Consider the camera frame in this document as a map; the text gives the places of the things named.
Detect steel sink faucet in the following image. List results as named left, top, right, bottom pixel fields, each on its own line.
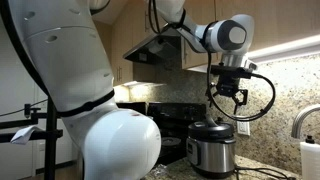
left=291, top=103, right=320, bottom=140

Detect white wall outlet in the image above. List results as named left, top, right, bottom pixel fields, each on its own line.
left=236, top=115, right=251, bottom=137

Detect white soap dispenser bottle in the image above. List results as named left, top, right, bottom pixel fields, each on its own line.
left=299, top=134, right=320, bottom=180

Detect white paper tag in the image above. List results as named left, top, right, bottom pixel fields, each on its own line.
left=10, top=125, right=43, bottom=146

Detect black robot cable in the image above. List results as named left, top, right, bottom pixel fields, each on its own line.
left=204, top=49, right=277, bottom=122

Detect black camera stand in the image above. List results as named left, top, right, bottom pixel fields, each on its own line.
left=0, top=96, right=64, bottom=180

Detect short steel cabinet handle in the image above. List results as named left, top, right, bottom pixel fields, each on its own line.
left=143, top=8, right=150, bottom=33

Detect wooden cabinet beside hood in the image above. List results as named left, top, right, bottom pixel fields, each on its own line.
left=110, top=0, right=183, bottom=86

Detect black cooker power cord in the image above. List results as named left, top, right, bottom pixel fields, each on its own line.
left=234, top=164, right=298, bottom=180

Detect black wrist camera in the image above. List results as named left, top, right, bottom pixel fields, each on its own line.
left=210, top=64, right=258, bottom=80

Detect under-cabinet light strip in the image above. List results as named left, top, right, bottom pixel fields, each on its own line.
left=247, top=34, right=320, bottom=65

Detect crumpled foil piece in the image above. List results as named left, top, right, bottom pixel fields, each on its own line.
left=145, top=164, right=168, bottom=180

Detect steel range hood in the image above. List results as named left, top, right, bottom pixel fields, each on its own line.
left=122, top=14, right=183, bottom=66

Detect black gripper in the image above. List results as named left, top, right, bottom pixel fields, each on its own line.
left=206, top=76, right=250, bottom=115

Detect stainless steel electric cooker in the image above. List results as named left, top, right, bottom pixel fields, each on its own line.
left=185, top=133, right=237, bottom=180

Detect black cooker lid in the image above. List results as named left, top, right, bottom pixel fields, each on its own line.
left=186, top=114, right=236, bottom=142

